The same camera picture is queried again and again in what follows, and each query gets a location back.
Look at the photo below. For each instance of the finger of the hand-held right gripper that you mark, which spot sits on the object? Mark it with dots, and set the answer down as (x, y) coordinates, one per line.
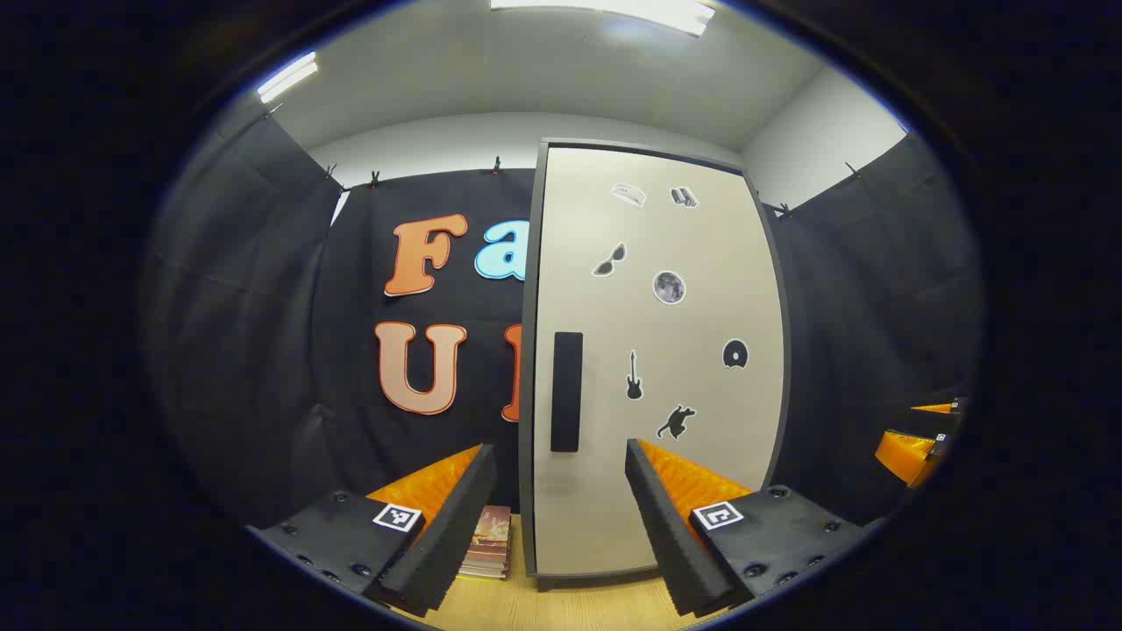
(938, 407)
(903, 454)

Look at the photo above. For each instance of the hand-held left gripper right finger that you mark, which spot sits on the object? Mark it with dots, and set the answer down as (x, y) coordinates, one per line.
(671, 543)

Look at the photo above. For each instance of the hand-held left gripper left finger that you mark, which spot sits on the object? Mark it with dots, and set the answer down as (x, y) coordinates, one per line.
(456, 526)

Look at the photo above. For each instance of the grey cabinet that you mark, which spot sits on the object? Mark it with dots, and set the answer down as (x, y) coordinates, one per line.
(529, 394)

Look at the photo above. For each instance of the stack of books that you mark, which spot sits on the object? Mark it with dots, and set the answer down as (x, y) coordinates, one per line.
(491, 543)

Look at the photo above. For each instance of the black backdrop cloth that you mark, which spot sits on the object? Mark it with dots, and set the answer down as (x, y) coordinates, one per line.
(263, 350)

